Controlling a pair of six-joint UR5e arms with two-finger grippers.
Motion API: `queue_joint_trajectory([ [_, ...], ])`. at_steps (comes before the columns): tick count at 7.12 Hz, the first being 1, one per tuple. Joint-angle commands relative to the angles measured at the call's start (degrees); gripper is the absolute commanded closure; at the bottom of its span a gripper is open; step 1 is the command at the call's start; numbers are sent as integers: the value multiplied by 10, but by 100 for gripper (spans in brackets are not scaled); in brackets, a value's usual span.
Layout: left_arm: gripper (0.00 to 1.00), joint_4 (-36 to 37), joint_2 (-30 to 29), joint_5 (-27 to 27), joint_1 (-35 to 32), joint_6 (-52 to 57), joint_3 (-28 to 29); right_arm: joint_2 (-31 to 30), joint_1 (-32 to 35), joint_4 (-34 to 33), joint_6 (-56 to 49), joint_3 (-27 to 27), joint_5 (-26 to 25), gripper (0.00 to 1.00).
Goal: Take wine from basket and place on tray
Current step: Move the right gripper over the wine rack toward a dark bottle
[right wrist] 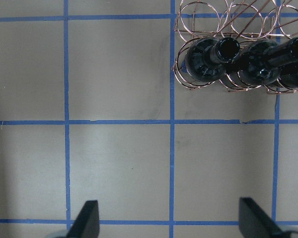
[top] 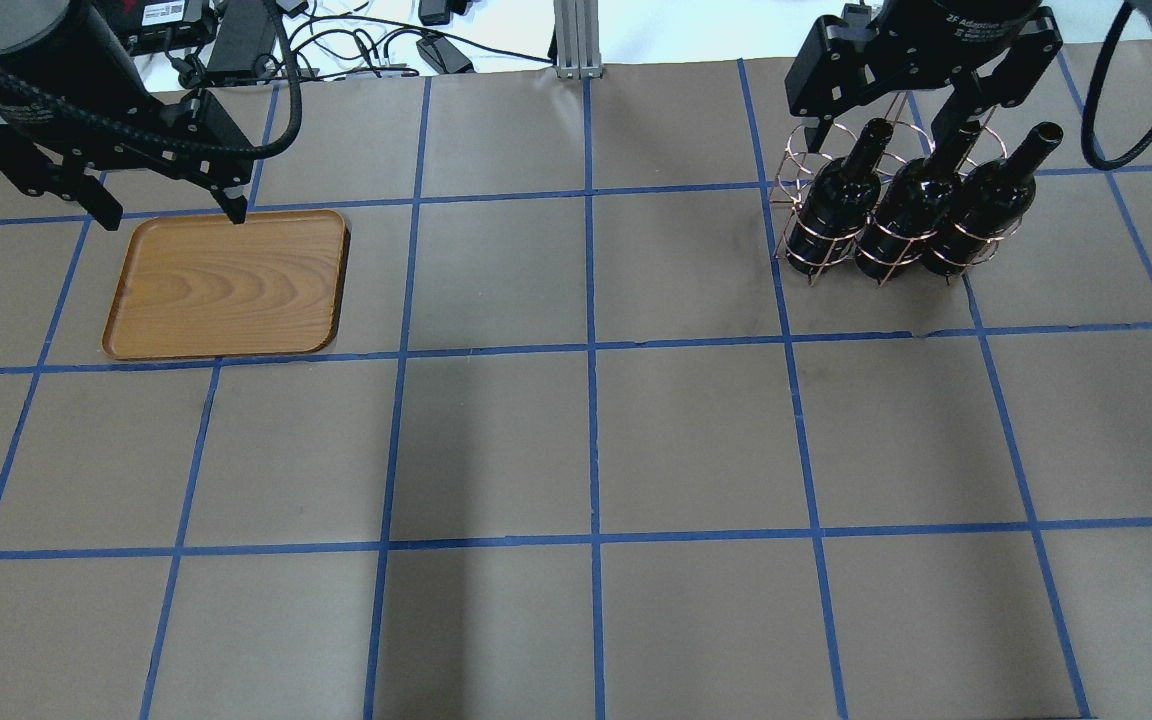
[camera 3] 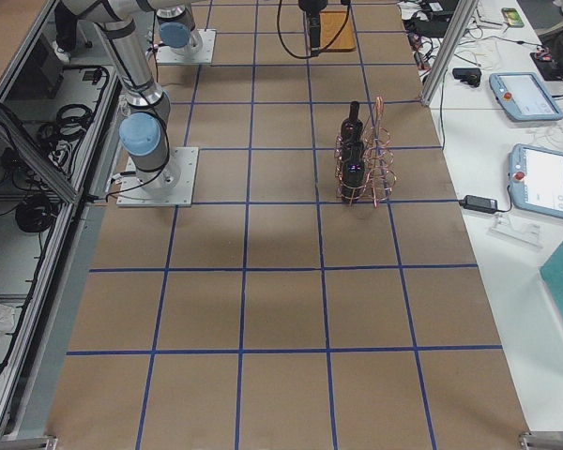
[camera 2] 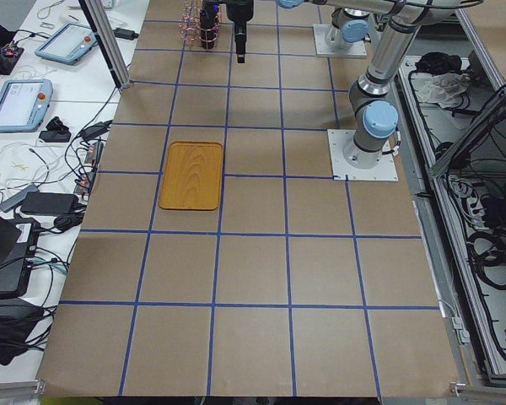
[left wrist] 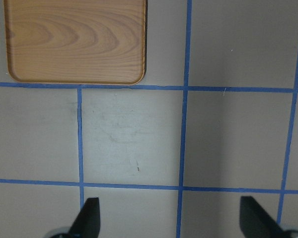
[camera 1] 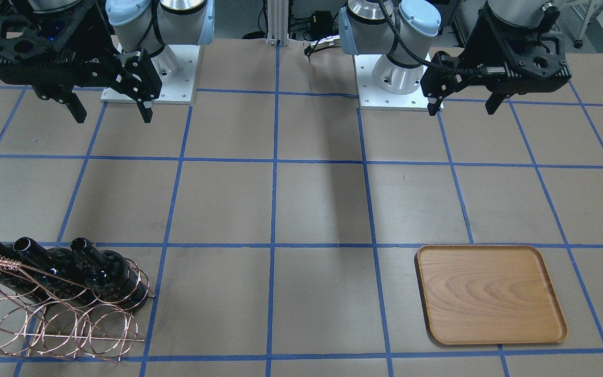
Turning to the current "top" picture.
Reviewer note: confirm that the aluminium frame post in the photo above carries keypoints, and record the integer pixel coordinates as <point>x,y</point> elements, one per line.
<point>577,40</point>

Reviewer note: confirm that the wooden tray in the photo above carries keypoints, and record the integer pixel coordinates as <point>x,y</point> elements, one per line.
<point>201,286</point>

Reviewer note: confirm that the dark wine bottle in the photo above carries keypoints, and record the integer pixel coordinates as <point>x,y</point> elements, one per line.
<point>993,199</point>
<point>838,204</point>
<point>915,204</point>

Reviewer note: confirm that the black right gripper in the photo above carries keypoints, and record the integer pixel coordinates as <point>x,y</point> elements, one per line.
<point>956,22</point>

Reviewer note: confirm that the black power adapter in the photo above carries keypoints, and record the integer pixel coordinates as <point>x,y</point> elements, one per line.
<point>443,57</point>

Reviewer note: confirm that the black electronics box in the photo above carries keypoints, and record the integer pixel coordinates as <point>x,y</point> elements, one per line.
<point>149,27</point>

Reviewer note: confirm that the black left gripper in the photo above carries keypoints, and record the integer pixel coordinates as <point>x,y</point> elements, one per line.
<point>64,62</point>

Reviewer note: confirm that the copper wire bottle basket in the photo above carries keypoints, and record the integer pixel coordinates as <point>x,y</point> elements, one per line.
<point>798,166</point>

